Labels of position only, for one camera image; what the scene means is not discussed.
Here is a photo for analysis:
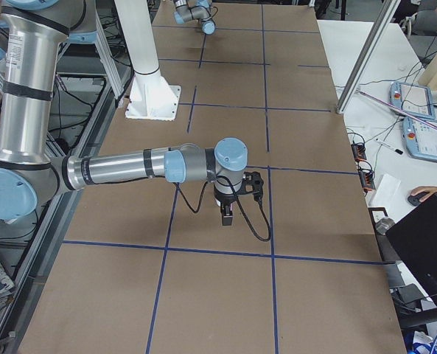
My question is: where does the black computer mouse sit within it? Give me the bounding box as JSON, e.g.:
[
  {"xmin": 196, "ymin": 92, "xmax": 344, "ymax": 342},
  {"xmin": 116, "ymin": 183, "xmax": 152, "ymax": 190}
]
[{"xmin": 407, "ymin": 195, "xmax": 422, "ymax": 207}]

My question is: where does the black camera cable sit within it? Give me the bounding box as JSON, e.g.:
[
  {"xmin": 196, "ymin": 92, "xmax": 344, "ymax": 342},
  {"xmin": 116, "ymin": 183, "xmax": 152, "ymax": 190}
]
[{"xmin": 175, "ymin": 176, "xmax": 271, "ymax": 243}]

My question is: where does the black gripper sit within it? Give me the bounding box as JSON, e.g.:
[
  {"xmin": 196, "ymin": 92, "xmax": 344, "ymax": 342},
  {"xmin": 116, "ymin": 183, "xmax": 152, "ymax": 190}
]
[{"xmin": 214, "ymin": 190, "xmax": 237, "ymax": 226}]

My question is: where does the aluminium frame post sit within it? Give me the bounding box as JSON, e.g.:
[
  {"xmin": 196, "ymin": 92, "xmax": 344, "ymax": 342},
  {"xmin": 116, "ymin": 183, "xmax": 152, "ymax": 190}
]
[{"xmin": 336, "ymin": 0, "xmax": 400, "ymax": 114}]

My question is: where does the black laptop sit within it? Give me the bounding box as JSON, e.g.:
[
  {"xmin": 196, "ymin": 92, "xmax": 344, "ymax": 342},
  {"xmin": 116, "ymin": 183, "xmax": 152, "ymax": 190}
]
[{"xmin": 386, "ymin": 193, "xmax": 437, "ymax": 305}]

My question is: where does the person's hand on mouse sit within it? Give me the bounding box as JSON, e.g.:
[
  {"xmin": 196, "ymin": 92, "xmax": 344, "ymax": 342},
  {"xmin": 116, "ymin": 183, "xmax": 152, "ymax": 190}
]
[{"xmin": 410, "ymin": 186, "xmax": 437, "ymax": 202}]

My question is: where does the blue teach pendant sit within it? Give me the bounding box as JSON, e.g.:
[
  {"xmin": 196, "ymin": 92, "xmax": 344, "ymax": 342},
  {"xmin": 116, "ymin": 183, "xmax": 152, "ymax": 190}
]
[
  {"xmin": 403, "ymin": 117, "xmax": 437, "ymax": 162},
  {"xmin": 390, "ymin": 81, "xmax": 436, "ymax": 119}
]

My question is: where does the lower blue teach pendant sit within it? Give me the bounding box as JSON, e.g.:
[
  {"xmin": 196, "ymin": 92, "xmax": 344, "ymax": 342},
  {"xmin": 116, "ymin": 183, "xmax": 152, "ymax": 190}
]
[{"xmin": 403, "ymin": 117, "xmax": 437, "ymax": 162}]

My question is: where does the black marker pen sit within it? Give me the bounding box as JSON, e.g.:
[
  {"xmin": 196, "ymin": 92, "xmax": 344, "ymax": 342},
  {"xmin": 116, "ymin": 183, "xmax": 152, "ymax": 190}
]
[{"xmin": 375, "ymin": 138, "xmax": 404, "ymax": 155}]

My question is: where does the white camera stand post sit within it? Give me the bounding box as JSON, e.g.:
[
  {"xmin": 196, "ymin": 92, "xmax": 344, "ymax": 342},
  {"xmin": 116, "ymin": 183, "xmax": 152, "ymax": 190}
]
[{"xmin": 115, "ymin": 0, "xmax": 181, "ymax": 121}]

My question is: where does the brown paper table mat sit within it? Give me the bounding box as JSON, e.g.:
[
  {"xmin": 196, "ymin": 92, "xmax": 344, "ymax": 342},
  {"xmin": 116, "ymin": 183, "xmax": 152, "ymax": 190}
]
[{"xmin": 18, "ymin": 3, "xmax": 405, "ymax": 353}]

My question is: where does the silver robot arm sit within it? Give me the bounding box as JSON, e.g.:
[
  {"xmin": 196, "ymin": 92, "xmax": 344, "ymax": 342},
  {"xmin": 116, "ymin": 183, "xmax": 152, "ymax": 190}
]
[
  {"xmin": 0, "ymin": 1, "xmax": 248, "ymax": 225},
  {"xmin": 173, "ymin": 0, "xmax": 218, "ymax": 35}
]

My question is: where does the upper blue teach pendant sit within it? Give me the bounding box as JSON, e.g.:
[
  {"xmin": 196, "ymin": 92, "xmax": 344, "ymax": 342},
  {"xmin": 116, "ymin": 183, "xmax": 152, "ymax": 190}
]
[{"xmin": 390, "ymin": 81, "xmax": 436, "ymax": 119}]

